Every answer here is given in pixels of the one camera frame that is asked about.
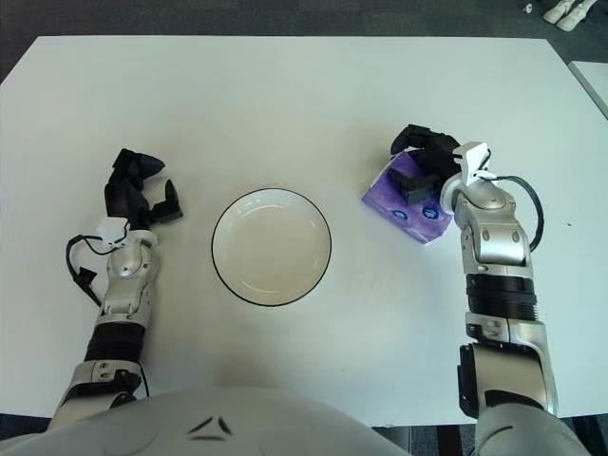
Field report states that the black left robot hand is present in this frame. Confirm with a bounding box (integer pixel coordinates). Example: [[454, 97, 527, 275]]
[[104, 148, 184, 230]]

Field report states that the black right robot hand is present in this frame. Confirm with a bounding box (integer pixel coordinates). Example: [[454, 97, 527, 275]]
[[389, 123, 465, 206]]

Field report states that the purple tissue paper pack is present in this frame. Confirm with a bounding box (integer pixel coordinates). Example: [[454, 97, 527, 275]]
[[362, 149, 455, 247]]

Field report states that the white plate with black rim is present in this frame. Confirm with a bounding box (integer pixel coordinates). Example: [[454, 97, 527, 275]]
[[211, 188, 333, 306]]

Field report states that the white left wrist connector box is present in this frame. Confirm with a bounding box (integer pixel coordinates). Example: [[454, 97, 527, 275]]
[[98, 217, 129, 248]]

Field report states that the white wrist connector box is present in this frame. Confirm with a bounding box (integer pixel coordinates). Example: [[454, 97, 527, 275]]
[[98, 217, 129, 248], [452, 141, 498, 187]]

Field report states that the white right wrist connector box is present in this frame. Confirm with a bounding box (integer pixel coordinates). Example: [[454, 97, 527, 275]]
[[452, 141, 498, 187]]

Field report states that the white side table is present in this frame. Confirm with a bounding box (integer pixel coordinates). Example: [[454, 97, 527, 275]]
[[568, 60, 608, 120]]

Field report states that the white shoe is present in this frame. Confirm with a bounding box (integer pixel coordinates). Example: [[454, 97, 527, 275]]
[[542, 0, 575, 24], [556, 0, 598, 33]]

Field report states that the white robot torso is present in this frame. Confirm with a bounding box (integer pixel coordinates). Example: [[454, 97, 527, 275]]
[[0, 385, 395, 456]]

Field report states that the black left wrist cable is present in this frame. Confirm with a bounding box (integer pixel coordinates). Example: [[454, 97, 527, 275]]
[[65, 236, 124, 308]]

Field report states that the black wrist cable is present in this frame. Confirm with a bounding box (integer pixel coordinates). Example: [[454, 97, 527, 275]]
[[65, 236, 124, 308], [488, 174, 543, 252]]

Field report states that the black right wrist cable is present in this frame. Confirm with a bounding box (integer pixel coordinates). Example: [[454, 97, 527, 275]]
[[488, 174, 543, 252]]

